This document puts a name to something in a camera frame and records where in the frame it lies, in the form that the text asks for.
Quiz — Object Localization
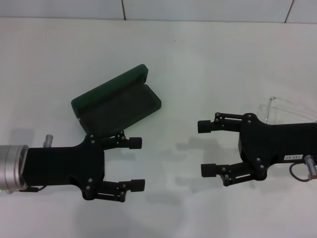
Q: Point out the green glasses case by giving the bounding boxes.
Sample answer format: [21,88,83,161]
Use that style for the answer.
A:
[70,63,162,139]

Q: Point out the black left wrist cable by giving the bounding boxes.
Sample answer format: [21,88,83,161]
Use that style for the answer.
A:
[18,186,47,193]

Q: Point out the clear white glasses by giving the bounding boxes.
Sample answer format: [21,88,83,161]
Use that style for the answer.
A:
[256,96,317,124]

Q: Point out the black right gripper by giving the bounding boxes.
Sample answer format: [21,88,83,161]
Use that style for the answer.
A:
[197,112,317,187]

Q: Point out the dark right wrist cable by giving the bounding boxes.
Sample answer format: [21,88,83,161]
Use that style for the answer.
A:
[289,162,310,180]

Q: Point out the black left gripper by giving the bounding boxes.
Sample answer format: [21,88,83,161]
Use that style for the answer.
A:
[23,130,146,203]

